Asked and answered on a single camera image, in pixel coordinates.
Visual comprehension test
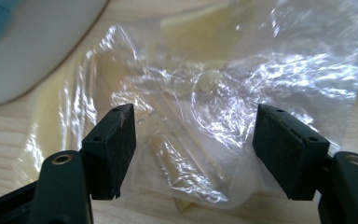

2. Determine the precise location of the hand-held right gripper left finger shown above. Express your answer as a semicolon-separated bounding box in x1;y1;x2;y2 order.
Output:
81;103;137;201

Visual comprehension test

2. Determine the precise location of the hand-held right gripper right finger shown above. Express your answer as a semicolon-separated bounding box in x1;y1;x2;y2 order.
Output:
252;104;331;201

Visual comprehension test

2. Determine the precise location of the clear plastic bag with flap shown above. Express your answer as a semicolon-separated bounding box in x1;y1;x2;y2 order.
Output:
15;0;358;210

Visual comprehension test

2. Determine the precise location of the small pale yellow piece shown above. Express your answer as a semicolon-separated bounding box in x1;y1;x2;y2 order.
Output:
197;69;224;94

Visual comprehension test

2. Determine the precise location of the white round container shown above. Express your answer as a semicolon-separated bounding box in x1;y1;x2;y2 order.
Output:
0;0;110;108

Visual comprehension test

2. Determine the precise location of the pale yellow paper sheet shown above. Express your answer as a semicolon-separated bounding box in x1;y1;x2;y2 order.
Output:
160;4;241;62

